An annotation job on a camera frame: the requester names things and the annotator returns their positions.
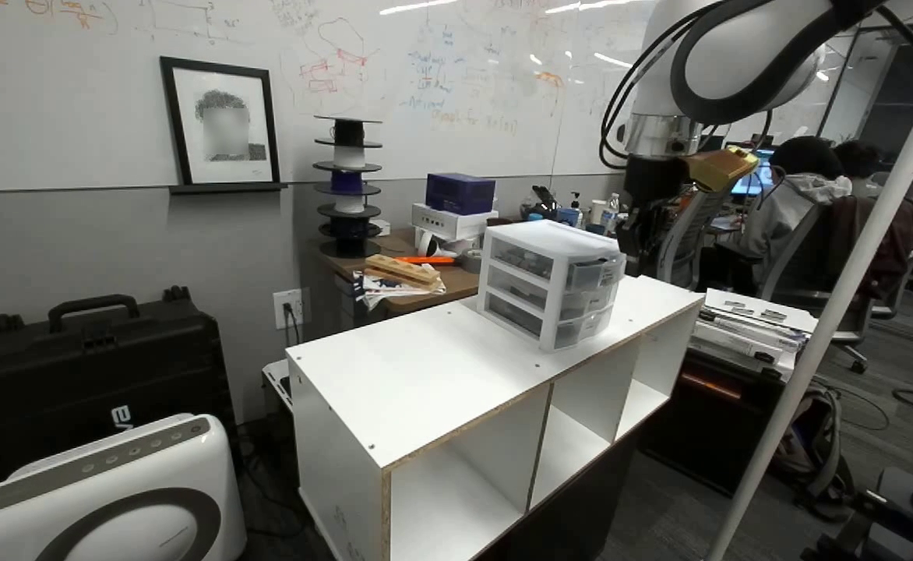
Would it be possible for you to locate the white plastic drawer unit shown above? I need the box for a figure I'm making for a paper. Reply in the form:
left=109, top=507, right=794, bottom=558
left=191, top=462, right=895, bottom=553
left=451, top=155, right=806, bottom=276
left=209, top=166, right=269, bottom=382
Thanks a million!
left=476, top=223, right=619, bottom=348

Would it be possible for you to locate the clear top drawer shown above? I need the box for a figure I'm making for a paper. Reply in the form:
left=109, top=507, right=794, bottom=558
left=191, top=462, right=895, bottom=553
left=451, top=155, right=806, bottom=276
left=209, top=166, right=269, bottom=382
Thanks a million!
left=566, top=252, right=626, bottom=290

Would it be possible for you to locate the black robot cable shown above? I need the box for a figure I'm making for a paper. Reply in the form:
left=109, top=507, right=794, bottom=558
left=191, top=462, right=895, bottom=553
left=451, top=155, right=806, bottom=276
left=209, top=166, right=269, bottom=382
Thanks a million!
left=594, top=0, right=913, bottom=172

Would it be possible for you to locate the yellow wrist camera mount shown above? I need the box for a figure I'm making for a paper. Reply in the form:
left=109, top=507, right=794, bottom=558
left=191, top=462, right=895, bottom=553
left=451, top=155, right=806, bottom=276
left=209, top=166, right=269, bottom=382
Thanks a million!
left=685, top=146, right=756, bottom=194

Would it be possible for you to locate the wall power outlet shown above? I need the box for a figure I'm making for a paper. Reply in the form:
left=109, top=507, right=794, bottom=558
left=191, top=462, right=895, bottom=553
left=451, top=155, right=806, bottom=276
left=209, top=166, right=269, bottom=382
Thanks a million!
left=272, top=290, right=304, bottom=331

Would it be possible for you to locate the wooden side table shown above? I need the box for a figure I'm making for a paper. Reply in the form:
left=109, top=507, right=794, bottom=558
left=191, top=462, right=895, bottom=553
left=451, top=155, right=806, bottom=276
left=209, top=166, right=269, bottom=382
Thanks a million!
left=314, top=237, right=476, bottom=324

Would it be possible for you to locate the grey office chair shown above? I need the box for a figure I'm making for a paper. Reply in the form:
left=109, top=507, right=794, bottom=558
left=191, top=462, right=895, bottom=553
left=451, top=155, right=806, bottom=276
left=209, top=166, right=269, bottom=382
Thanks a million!
left=654, top=166, right=895, bottom=377

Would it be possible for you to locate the white shelf cabinet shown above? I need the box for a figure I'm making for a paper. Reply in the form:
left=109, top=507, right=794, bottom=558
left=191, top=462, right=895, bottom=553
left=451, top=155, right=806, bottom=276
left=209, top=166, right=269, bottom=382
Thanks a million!
left=285, top=279, right=702, bottom=561

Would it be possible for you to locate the stack of papers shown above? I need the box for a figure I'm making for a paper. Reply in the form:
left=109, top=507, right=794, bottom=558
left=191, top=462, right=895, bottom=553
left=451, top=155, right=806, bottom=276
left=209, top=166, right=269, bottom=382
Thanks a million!
left=693, top=290, right=816, bottom=377

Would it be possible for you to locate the computer monitor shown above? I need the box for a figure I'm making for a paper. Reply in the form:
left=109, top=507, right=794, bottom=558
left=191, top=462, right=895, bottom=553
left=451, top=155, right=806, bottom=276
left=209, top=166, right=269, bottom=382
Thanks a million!
left=733, top=150, right=772, bottom=200

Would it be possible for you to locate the orange tool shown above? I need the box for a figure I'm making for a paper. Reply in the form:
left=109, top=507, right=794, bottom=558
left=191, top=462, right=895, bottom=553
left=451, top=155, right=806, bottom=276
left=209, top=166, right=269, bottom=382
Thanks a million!
left=393, top=252, right=454, bottom=268

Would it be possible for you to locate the black hard case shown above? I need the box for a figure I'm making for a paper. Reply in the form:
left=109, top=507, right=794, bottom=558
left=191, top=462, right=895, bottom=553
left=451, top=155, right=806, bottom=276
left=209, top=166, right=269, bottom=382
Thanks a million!
left=0, top=287, right=234, bottom=481

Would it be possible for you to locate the white box under purple box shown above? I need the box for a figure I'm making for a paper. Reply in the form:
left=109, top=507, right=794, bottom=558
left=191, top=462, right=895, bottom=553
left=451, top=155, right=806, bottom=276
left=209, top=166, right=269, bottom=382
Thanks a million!
left=410, top=204, right=495, bottom=242

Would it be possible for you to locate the framed portrait picture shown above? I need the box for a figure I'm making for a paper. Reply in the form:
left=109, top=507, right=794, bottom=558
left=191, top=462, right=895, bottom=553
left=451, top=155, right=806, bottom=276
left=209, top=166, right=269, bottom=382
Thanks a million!
left=158, top=55, right=280, bottom=194

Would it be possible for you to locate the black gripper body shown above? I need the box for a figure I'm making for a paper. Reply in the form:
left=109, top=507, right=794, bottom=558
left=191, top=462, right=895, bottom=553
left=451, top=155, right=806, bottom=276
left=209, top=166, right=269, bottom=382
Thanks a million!
left=623, top=159, right=688, bottom=262

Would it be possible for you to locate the stack of filament spools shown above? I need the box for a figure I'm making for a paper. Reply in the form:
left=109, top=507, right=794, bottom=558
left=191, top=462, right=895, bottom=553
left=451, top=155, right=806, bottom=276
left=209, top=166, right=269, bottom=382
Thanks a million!
left=317, top=115, right=383, bottom=260

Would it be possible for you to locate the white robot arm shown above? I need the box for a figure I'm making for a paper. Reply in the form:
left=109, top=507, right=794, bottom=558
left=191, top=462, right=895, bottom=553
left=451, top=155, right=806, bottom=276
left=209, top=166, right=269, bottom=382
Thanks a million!
left=599, top=0, right=913, bottom=212

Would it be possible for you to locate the white air purifier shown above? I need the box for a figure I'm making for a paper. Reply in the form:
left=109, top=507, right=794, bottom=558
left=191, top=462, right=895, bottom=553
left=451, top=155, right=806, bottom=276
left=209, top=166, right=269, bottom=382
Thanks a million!
left=0, top=414, right=245, bottom=561

